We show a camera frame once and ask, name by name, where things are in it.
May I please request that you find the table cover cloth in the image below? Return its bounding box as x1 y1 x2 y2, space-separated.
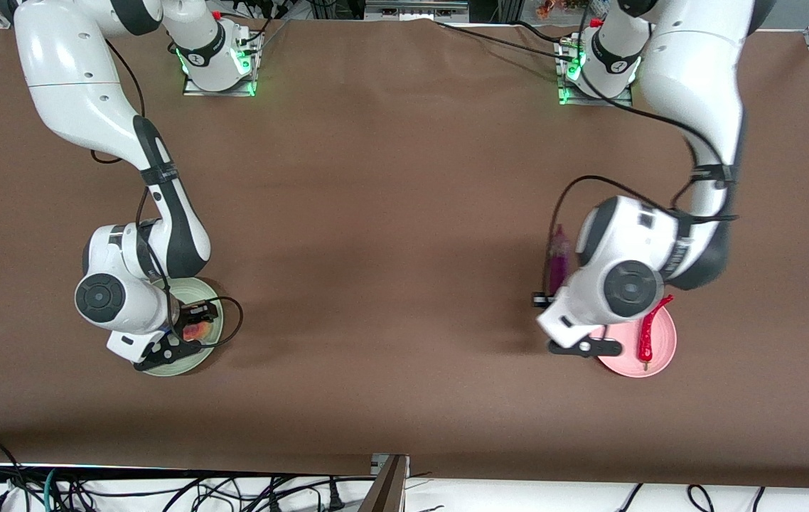
0 13 809 490

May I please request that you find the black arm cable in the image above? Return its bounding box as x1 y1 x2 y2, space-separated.
543 43 739 299
90 39 243 348

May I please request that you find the pale green round plate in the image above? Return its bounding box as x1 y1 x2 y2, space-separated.
138 277 224 378

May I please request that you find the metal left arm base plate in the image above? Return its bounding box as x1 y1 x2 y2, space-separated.
556 36 634 107

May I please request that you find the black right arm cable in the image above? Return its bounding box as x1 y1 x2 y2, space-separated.
90 39 243 348

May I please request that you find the grey equipment box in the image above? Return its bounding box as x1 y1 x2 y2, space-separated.
364 0 469 22

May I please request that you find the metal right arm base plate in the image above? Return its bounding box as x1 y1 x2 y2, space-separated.
183 18 258 97

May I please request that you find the long black table cable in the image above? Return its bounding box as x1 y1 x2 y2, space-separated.
433 20 576 63

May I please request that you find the purple eggplant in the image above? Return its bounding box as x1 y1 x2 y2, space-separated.
549 224 570 296

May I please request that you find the red chili pepper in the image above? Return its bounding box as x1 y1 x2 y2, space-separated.
637 294 675 373

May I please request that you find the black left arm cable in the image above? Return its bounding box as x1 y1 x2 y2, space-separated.
543 43 739 299

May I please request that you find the pink round plate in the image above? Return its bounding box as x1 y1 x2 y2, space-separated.
593 306 677 378

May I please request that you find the small metal bracket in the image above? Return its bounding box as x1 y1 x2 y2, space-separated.
370 453 411 476

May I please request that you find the brown wooden post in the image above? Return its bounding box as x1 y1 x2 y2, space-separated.
358 455 409 512

